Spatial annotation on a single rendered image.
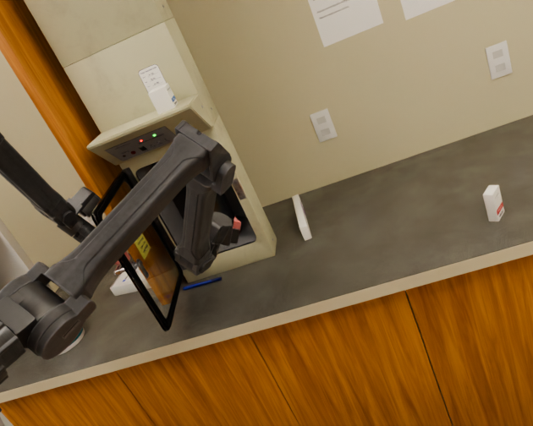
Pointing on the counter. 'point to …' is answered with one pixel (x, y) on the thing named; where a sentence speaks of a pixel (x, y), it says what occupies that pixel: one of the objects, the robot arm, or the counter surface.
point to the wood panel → (48, 89)
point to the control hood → (132, 129)
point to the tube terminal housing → (120, 90)
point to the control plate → (142, 144)
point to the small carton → (162, 98)
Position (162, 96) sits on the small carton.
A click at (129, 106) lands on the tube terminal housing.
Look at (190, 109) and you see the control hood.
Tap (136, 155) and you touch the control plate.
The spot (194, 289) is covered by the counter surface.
